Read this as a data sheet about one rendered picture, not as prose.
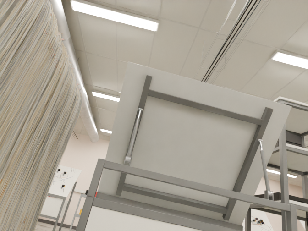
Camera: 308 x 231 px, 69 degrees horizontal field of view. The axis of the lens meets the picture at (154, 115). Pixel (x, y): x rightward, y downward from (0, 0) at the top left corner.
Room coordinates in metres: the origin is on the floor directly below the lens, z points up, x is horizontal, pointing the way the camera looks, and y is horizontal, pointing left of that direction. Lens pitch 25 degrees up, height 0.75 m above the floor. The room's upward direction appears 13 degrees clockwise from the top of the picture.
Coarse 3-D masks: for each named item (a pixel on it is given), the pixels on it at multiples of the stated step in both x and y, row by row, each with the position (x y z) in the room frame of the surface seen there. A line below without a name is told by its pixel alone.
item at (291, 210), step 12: (96, 168) 1.25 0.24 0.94; (108, 168) 1.26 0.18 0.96; (120, 168) 1.26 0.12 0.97; (132, 168) 1.26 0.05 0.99; (96, 180) 1.25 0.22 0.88; (156, 180) 1.29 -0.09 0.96; (168, 180) 1.28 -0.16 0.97; (180, 180) 1.28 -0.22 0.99; (216, 192) 1.30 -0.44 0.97; (228, 192) 1.31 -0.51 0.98; (264, 192) 1.36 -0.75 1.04; (264, 204) 1.32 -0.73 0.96; (276, 204) 1.33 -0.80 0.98; (288, 204) 1.34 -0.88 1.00; (288, 216) 1.36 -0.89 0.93; (288, 228) 1.36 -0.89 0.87
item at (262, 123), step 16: (144, 96) 1.33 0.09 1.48; (160, 96) 1.32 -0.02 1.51; (176, 96) 1.34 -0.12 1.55; (224, 112) 1.35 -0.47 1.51; (256, 144) 1.48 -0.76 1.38; (240, 176) 1.65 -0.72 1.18; (144, 192) 1.78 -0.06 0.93; (160, 192) 1.80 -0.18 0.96; (208, 208) 1.82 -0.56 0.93; (224, 208) 1.83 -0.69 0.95
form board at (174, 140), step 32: (128, 64) 1.24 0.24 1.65; (128, 96) 1.37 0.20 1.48; (192, 96) 1.34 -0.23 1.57; (224, 96) 1.32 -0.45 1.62; (128, 128) 1.52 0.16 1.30; (160, 128) 1.50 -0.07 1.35; (192, 128) 1.48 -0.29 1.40; (224, 128) 1.46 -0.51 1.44; (256, 128) 1.44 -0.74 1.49; (160, 160) 1.65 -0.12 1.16; (192, 160) 1.63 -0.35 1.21; (224, 160) 1.61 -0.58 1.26; (256, 160) 1.59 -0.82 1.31; (128, 192) 1.84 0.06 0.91; (192, 192) 1.80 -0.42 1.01
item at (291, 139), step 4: (288, 136) 1.67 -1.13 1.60; (292, 136) 1.68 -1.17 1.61; (296, 136) 1.68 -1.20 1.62; (300, 136) 1.69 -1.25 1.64; (288, 140) 1.67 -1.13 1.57; (292, 140) 1.67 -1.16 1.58; (296, 140) 1.68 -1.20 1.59; (300, 140) 1.68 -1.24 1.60; (276, 144) 1.68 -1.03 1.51; (292, 144) 1.67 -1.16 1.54; (296, 144) 1.68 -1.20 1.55; (300, 144) 1.68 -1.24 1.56
